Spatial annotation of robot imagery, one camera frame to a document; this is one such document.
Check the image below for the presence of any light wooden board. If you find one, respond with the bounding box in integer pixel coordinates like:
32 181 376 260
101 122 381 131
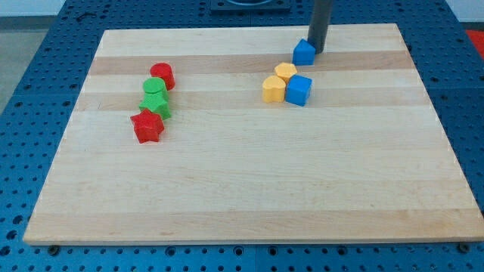
23 23 483 246

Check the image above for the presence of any blue cube block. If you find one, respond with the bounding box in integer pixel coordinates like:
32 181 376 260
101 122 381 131
285 75 312 107

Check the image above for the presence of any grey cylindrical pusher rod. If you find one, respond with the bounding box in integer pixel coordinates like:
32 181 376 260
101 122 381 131
307 0 334 54

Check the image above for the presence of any blue triangle block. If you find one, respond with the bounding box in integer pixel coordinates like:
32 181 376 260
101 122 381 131
292 39 315 66

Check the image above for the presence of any red cylinder block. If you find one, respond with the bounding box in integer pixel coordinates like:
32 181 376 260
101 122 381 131
150 63 175 91

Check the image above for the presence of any yellow heart block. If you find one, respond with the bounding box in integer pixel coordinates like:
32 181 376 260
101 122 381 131
262 76 287 103

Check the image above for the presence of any green star block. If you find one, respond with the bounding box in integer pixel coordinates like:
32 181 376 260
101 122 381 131
138 92 172 120

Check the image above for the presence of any yellow hexagon block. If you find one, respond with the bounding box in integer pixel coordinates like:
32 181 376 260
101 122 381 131
274 62 298 84

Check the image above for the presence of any red star block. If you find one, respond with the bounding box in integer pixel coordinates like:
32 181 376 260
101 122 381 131
130 109 164 144

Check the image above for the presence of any green cylinder block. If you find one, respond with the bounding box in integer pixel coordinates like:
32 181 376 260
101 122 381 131
143 77 169 101

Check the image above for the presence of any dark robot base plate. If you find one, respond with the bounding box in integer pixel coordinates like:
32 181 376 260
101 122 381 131
209 0 291 13

